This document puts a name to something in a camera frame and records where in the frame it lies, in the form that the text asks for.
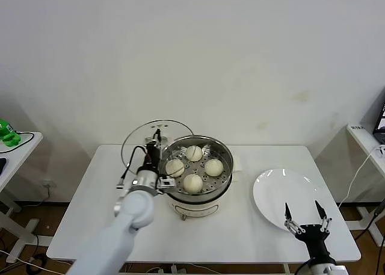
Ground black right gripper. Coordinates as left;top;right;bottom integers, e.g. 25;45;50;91
283;199;333;265

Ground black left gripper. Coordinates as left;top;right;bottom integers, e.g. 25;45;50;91
143;128;162;170

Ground round glass pot lid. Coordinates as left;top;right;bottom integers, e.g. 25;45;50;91
120;119;196;170

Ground white steamed baozi bun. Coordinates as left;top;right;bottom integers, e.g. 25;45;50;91
183;174;204;194
185;144;203;162
165;159;185;178
204;159;224;178

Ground stainless steel steamer basket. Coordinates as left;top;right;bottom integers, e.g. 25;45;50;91
158;135;235;204

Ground round white plate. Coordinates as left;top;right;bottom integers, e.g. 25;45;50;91
252;168;327;232

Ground white side desk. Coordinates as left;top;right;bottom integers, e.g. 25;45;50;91
0;132;45;264
345;124;385;249

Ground black laptop screen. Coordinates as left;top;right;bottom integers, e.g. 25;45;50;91
372;105;385;145

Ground green plastic bottle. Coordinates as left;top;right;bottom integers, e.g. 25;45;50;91
0;117;23;148

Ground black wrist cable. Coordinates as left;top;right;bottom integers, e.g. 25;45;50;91
115;144;148;191

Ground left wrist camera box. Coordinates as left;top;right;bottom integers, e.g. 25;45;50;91
158;177;177;191

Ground white power cable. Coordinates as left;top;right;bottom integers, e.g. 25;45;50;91
336;147;385;209

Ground dark grey floor cable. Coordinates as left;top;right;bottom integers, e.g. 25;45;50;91
353;201;385;249

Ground thin black desk cable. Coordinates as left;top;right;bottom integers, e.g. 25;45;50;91
0;132;35;154

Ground black coiled floor cable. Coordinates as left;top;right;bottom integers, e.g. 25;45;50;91
25;253;49;271

